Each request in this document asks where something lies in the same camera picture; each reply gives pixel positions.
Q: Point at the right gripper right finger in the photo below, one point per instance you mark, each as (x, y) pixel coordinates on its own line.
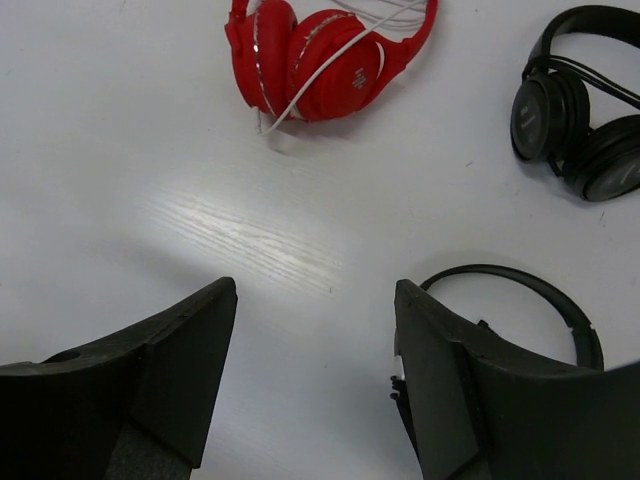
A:
(475, 397)

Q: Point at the black headphones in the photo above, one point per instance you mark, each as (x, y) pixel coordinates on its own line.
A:
(589, 352)
(551, 111)

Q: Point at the red headphones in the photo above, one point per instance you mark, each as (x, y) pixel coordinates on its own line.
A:
(327, 66)

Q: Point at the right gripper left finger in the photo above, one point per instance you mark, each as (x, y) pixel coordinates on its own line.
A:
(136, 404)

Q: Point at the black headphones far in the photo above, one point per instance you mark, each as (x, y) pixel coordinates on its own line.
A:
(551, 111)

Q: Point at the black headphones near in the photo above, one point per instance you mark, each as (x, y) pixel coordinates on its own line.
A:
(589, 352)

